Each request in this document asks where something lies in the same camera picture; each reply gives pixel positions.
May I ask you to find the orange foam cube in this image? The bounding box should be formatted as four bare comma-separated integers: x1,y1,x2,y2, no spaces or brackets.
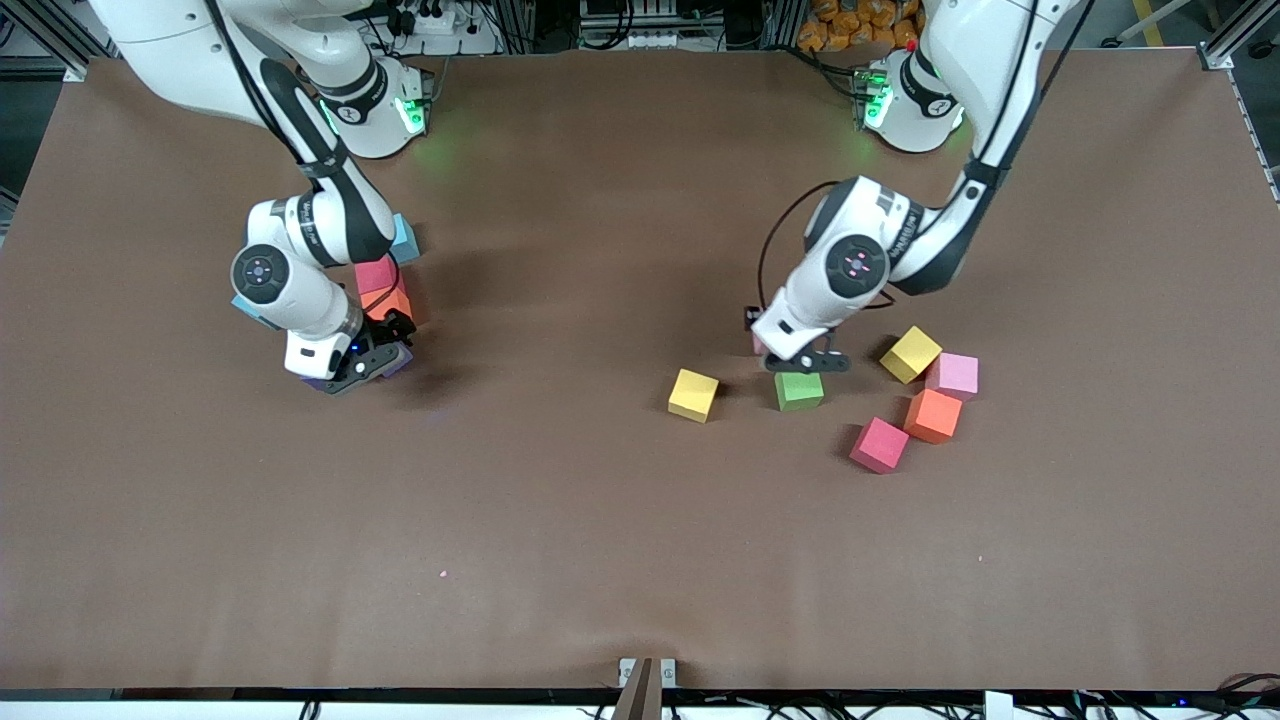
902,388,964,446
360,286,415,326

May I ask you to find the green foam cube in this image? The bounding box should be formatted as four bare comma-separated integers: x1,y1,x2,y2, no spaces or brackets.
775,370,826,413

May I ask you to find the red foam cube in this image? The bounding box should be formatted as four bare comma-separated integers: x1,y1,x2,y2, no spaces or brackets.
355,256,403,297
849,416,911,475

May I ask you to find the yellow foam cube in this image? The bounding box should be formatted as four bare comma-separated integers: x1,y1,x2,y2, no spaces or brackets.
667,368,720,424
879,325,944,386

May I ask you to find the white power strip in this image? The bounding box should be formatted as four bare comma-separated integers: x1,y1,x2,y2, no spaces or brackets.
383,0,463,37

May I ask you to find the pile of orange objects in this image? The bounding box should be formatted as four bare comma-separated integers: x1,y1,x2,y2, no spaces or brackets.
797,0,926,53

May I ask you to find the white electrical unit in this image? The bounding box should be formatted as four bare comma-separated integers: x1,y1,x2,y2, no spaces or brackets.
578,0,683,51

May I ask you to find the black camera cable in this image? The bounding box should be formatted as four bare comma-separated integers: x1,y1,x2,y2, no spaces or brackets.
745,0,1096,336

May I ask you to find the silver metal bracket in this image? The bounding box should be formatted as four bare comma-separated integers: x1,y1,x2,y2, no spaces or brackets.
618,657,678,691

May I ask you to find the aluminium frame rail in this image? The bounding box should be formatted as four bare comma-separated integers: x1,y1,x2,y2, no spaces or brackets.
0,0,111,81
1198,0,1280,73

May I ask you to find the slotted aluminium side rail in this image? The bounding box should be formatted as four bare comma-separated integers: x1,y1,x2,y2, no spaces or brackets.
1228,70,1280,206

